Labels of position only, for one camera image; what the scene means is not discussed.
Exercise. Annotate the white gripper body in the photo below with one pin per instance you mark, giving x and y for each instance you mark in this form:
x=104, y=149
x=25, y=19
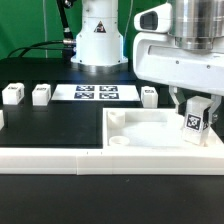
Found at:
x=181, y=45

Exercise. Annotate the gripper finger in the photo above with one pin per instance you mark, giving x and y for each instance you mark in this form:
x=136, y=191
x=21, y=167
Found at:
x=215, y=102
x=178, y=98

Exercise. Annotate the white square table top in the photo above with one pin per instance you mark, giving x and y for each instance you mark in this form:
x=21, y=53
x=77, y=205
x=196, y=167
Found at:
x=151, y=128

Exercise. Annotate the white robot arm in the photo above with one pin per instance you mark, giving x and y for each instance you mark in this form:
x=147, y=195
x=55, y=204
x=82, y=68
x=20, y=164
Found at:
x=99, y=44

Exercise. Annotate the white U-shaped obstacle fence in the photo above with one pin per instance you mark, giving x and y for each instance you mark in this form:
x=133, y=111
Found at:
x=113, y=161

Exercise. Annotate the white sheet with fiducial tags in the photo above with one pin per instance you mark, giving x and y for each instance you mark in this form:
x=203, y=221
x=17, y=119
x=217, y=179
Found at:
x=72, y=92

